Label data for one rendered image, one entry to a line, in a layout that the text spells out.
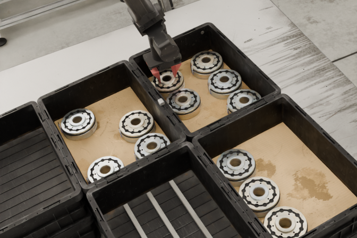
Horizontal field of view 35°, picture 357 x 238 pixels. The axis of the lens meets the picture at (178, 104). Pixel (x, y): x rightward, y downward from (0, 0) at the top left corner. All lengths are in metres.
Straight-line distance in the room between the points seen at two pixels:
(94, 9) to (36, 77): 1.57
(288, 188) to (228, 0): 1.04
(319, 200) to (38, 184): 0.75
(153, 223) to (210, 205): 0.15
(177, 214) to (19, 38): 2.36
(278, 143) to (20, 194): 0.72
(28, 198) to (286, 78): 0.92
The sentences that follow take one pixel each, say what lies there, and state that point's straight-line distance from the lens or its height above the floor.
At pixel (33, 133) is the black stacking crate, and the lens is 1.75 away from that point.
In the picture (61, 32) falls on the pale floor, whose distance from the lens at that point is 3.54.
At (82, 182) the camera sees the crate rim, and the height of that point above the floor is 0.93.
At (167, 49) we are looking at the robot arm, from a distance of 1.53.
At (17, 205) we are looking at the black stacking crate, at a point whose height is 0.83.
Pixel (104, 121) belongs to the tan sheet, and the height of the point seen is 0.83.
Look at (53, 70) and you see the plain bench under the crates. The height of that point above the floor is 0.70.
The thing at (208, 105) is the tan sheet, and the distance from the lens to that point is 1.68.
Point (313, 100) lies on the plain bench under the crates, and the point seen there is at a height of 0.70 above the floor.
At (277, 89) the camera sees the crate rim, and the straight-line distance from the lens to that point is 1.57.
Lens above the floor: 2.03
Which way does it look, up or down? 45 degrees down
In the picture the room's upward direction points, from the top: 11 degrees counter-clockwise
